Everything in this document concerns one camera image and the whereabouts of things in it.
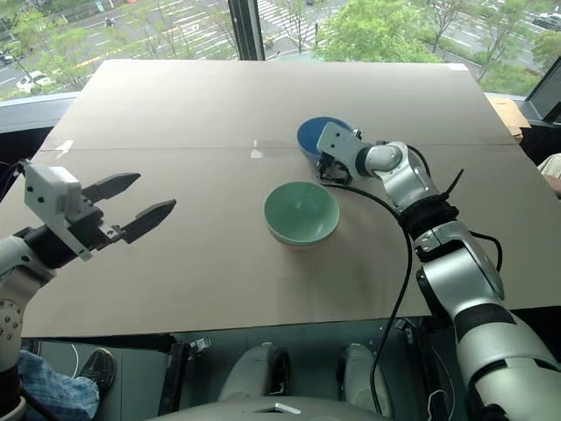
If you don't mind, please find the brown cardboard box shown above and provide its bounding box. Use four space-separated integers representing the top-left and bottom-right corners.
485 96 534 144

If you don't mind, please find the brown cardboard table cover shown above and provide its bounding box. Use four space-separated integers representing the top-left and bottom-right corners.
20 59 543 339

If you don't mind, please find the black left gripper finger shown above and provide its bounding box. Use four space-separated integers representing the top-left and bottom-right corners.
82 172 143 204
117 198 178 245

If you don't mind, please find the green bowl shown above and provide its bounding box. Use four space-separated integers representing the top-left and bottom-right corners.
262 181 341 246

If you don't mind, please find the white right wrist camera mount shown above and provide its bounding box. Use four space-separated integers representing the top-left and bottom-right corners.
316 122 368 177

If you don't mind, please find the black window frame post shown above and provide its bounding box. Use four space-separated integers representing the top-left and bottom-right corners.
227 0 266 62

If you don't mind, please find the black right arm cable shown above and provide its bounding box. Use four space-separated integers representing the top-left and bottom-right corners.
319 173 415 416

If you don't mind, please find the grey robot leg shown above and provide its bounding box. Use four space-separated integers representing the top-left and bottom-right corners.
337 343 383 414
217 341 291 404

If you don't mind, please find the bystander in light clothing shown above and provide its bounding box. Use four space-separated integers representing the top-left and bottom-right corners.
536 153 561 197

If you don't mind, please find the black table leg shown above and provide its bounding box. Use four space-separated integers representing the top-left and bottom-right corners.
162 341 190 414

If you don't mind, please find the black shoe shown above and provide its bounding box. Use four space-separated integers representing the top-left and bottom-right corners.
77 347 117 392

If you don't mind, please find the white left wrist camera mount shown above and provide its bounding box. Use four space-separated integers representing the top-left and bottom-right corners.
24 163 96 262

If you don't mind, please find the blue plaid trouser leg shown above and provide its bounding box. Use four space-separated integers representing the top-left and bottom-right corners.
16 349 100 421

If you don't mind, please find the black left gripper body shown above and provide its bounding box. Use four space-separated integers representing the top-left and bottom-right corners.
65 196 129 255

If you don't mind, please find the blue bowl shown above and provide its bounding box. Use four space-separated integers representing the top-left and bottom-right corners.
295 116 357 167

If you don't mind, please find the dark monitor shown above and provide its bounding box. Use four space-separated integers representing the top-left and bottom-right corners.
522 55 561 129

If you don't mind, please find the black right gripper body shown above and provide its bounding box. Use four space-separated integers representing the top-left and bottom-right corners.
316 151 352 186

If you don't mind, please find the black zip tie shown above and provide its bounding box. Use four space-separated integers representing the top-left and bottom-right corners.
441 168 465 203

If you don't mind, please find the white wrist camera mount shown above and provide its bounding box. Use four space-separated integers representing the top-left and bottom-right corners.
316 122 368 177
24 163 96 262

